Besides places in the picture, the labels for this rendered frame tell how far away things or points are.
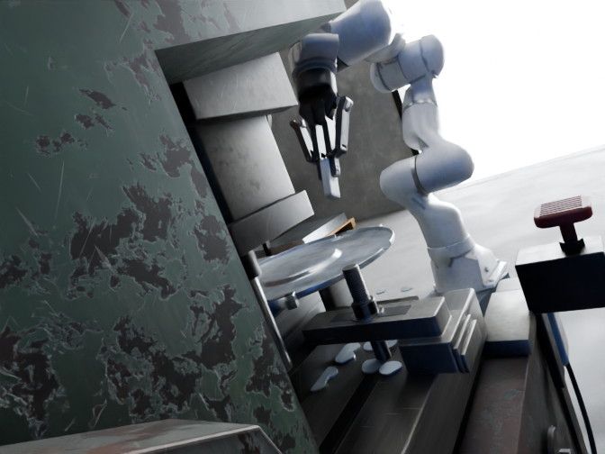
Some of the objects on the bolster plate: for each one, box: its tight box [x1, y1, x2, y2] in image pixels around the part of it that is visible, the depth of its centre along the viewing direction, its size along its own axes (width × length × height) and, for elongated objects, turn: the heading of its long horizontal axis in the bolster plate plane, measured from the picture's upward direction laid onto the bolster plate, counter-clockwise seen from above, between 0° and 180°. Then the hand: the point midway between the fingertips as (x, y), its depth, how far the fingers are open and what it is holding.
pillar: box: [249, 277, 293, 372], centre depth 41 cm, size 2×2×14 cm
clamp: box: [302, 263, 482, 374], centre depth 42 cm, size 6×17×10 cm, turn 126°
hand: (329, 178), depth 74 cm, fingers closed
